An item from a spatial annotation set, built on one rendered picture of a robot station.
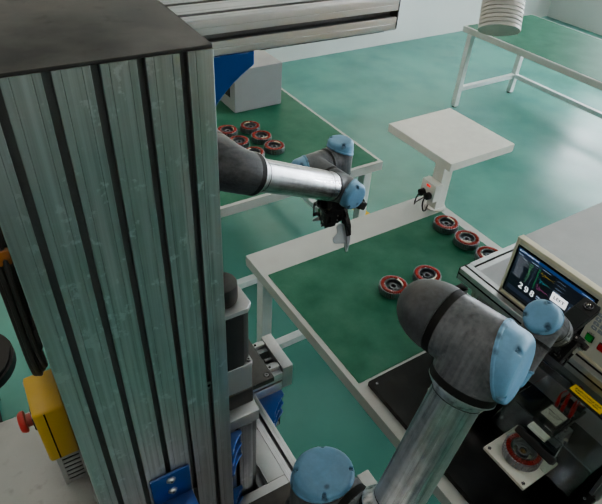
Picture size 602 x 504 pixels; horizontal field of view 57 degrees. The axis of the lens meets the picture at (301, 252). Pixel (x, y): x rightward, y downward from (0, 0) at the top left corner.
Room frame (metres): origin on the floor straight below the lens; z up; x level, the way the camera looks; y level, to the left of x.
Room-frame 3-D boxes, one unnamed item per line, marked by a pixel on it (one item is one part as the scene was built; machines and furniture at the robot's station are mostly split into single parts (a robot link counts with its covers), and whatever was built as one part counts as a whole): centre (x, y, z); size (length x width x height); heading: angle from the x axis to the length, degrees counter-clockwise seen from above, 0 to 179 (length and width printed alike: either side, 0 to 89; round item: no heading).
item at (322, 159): (1.32, -0.02, 1.45); 0.11 x 0.11 x 0.08; 41
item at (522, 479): (0.92, -0.68, 0.78); 0.15 x 0.15 x 0.01; 35
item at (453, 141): (2.09, -0.57, 0.98); 0.37 x 0.35 x 0.46; 35
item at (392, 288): (1.62, -0.37, 0.77); 0.11 x 0.11 x 0.04
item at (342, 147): (1.39, -0.09, 1.45); 0.09 x 0.08 x 0.11; 131
